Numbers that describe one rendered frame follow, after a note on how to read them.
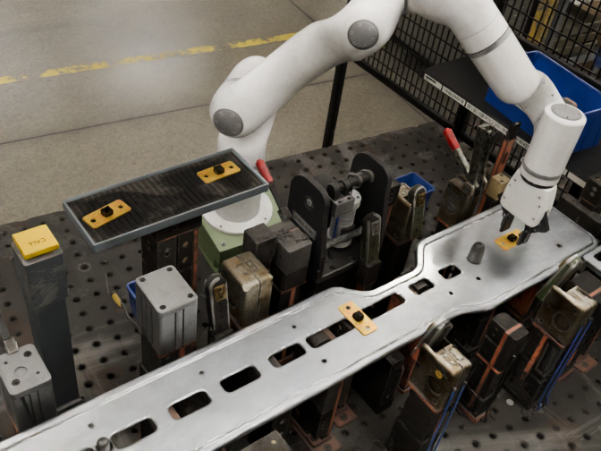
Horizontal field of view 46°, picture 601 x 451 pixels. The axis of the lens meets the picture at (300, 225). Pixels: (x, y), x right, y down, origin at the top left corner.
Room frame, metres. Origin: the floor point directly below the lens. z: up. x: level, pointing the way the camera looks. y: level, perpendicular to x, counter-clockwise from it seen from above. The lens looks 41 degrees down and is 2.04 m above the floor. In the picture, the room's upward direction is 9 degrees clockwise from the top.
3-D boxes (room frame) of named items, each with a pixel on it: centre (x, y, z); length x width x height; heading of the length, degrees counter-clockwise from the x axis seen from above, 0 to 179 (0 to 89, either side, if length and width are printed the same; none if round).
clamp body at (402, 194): (1.28, -0.22, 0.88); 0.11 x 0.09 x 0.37; 43
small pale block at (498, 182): (1.41, -0.46, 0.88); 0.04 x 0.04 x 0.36; 43
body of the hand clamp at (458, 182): (1.38, -0.37, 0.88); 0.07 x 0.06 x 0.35; 43
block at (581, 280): (1.17, -0.66, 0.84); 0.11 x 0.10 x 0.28; 43
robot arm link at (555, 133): (1.27, -0.48, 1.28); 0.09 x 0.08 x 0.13; 173
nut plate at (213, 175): (1.13, 0.18, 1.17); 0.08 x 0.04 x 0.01; 135
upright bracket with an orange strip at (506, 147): (1.44, -0.45, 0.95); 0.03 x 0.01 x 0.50; 133
